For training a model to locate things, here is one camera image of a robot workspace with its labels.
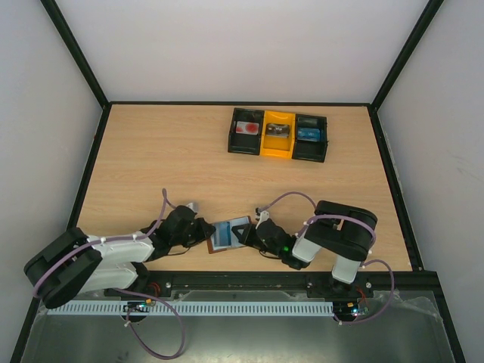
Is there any black bin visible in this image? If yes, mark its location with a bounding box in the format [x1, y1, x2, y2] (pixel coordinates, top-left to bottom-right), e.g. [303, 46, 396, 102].
[292, 113, 328, 163]
[228, 107, 264, 155]

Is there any yellow middle bin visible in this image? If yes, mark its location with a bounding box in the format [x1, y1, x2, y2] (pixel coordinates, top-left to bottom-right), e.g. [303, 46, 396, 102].
[260, 110, 296, 159]

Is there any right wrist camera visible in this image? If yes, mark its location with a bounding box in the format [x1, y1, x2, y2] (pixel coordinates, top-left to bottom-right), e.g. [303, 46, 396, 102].
[256, 207, 270, 228]

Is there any left black bin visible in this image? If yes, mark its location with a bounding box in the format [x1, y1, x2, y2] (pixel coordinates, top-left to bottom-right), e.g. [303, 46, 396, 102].
[228, 107, 264, 155]

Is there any light blue slotted cable duct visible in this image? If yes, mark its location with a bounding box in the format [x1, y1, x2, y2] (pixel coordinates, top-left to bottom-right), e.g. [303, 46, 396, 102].
[47, 300, 334, 317]

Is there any right controller board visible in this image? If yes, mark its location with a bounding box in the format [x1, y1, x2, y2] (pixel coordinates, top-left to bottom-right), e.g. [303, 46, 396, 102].
[334, 301, 369, 321]

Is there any left controller board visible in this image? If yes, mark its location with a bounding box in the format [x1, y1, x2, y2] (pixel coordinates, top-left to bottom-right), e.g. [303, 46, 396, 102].
[123, 299, 156, 313]

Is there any controller board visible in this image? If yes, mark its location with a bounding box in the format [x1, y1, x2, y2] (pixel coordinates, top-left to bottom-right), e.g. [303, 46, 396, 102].
[123, 299, 156, 313]
[334, 301, 369, 321]

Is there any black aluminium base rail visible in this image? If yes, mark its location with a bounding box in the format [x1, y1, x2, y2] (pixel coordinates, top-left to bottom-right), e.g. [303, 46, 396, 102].
[37, 268, 442, 299]

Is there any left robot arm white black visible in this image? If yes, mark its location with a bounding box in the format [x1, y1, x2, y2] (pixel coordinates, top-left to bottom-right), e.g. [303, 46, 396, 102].
[23, 206, 216, 309]

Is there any red white card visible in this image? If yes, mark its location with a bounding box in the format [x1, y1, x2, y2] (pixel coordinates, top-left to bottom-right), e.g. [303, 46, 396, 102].
[235, 121, 259, 135]

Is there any blue card in bin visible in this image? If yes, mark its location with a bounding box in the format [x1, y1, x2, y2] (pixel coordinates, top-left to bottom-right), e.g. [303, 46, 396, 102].
[297, 127, 321, 142]

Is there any dark black card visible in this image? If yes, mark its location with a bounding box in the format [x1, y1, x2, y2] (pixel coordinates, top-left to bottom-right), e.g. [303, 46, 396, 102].
[265, 123, 291, 138]

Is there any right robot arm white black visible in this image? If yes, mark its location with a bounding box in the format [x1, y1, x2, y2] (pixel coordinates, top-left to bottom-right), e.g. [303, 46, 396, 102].
[231, 200, 377, 296]

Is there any brown leather card holder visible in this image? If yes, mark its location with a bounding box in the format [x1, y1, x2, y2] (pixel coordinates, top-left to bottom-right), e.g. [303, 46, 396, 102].
[207, 216, 251, 254]

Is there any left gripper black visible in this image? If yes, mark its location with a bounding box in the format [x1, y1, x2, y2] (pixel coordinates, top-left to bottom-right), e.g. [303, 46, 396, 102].
[172, 218, 216, 248]

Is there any right black bin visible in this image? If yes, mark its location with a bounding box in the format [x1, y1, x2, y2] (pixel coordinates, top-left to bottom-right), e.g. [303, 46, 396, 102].
[292, 113, 328, 163]

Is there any black cage frame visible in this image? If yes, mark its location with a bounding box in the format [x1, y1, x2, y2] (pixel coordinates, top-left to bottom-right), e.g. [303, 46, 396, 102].
[10, 1, 465, 362]

